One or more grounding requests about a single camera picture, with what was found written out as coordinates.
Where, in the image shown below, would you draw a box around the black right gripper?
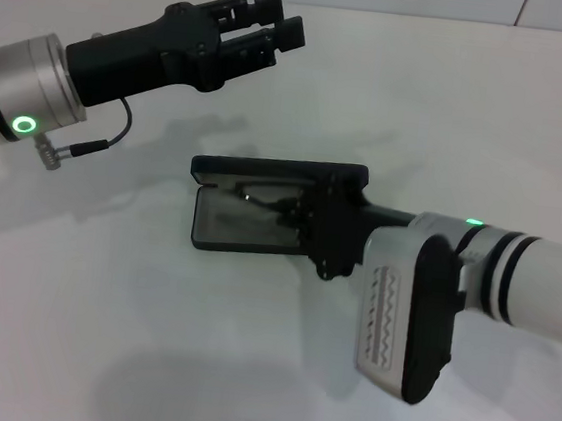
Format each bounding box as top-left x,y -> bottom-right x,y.
265,167 -> 420,291

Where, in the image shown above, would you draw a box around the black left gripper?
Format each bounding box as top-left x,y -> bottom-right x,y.
59,0 -> 312,129

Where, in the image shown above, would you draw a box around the black glasses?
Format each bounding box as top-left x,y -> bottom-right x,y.
215,177 -> 310,247

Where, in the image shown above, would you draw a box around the black glasses case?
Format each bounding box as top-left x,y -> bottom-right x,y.
181,145 -> 371,269

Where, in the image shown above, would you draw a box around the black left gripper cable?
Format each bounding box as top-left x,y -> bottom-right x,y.
67,91 -> 137,161

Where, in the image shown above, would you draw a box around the ridged silver left cable connector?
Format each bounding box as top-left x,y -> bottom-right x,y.
32,132 -> 71,174

